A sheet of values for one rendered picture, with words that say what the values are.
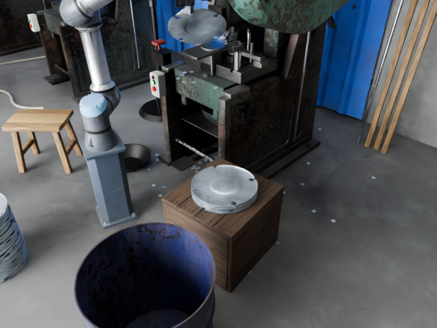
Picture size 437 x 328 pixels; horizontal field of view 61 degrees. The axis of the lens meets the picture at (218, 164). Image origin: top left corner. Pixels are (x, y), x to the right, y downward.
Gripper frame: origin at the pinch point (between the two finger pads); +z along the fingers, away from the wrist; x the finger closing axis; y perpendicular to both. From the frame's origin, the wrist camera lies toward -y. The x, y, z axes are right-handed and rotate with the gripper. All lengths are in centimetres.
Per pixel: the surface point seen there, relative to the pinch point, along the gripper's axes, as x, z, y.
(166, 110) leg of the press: 25, 56, 16
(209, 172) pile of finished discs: 72, 15, -3
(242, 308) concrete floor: 132, 14, -13
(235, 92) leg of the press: 33.4, 15.6, -18.8
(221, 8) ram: -6.5, 7.0, -14.9
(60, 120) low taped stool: 24, 66, 79
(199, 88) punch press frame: 23.1, 32.5, -2.6
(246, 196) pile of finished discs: 86, 2, -17
